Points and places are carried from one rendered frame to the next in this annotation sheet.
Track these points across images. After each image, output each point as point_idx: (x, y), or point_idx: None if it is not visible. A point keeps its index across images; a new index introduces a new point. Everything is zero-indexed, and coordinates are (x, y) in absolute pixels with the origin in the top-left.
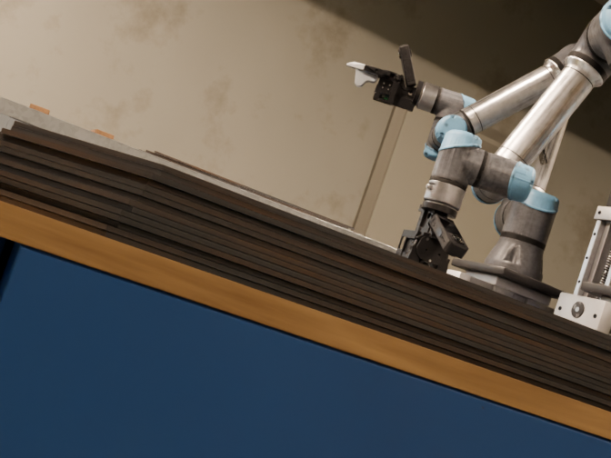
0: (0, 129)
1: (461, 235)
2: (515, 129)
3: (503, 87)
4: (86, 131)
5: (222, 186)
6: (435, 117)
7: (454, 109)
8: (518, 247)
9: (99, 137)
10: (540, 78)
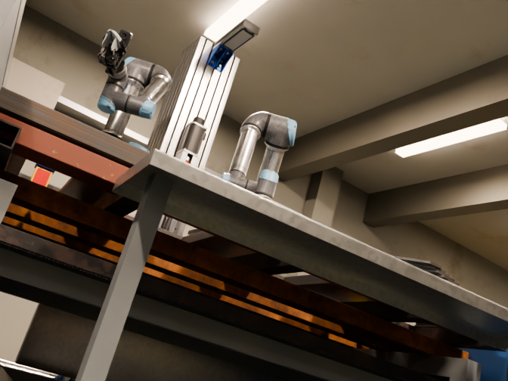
0: (16, 2)
1: None
2: (245, 159)
3: (156, 88)
4: (20, 20)
5: (4, 85)
6: (114, 82)
7: (125, 83)
8: None
9: (18, 28)
10: (165, 88)
